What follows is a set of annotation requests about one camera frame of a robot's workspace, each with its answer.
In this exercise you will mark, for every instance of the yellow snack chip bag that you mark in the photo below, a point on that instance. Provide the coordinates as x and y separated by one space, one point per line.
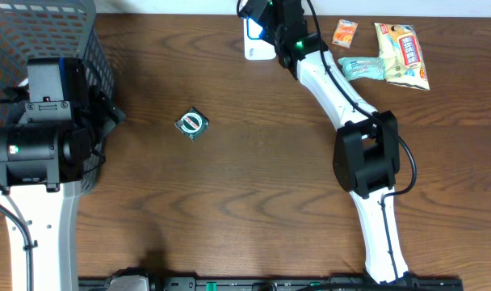
401 53

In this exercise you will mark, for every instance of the orange tissue packet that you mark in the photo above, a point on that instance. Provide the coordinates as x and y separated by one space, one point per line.
344 33

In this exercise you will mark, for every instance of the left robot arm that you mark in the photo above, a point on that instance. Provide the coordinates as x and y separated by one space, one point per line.
44 159

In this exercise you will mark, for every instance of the light green pouch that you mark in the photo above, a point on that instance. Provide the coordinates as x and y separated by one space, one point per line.
362 67

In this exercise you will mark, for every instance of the dark green balm box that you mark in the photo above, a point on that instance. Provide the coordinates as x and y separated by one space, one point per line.
192 124

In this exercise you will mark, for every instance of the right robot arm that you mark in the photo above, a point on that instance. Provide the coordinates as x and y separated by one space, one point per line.
366 148

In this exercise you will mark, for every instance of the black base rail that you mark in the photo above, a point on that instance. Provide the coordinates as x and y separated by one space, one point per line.
338 282

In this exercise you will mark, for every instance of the grey plastic shopping basket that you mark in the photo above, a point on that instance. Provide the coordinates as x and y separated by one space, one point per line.
46 29

